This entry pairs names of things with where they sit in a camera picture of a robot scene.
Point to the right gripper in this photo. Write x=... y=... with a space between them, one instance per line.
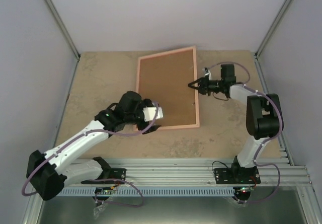
x=204 y=88

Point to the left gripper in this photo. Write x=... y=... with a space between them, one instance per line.
x=145 y=102

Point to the brown backing board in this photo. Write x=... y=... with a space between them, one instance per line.
x=166 y=90

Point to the pink picture frame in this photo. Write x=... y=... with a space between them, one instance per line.
x=197 y=103

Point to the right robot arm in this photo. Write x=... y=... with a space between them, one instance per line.
x=264 y=122

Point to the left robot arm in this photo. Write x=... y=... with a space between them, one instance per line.
x=51 y=171

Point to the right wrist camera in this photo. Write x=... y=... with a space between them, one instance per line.
x=207 y=73

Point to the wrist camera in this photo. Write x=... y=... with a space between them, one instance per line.
x=151 y=113
x=207 y=73

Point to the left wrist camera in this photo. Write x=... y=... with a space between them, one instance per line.
x=151 y=113

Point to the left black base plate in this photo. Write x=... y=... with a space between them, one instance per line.
x=112 y=177

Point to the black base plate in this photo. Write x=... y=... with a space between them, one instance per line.
x=112 y=177
x=243 y=176

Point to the aluminium rail base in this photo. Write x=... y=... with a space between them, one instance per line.
x=285 y=195

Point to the blue grey cable duct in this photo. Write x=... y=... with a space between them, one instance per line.
x=125 y=191

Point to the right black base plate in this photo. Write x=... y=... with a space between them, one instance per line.
x=243 y=176

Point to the right corner aluminium post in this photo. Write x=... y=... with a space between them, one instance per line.
x=277 y=20

